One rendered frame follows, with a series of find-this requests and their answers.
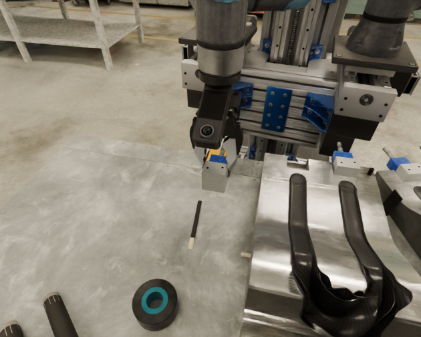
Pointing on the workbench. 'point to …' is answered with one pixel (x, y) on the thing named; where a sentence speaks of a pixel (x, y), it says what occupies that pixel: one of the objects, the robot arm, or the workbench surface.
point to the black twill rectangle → (391, 202)
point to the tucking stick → (194, 225)
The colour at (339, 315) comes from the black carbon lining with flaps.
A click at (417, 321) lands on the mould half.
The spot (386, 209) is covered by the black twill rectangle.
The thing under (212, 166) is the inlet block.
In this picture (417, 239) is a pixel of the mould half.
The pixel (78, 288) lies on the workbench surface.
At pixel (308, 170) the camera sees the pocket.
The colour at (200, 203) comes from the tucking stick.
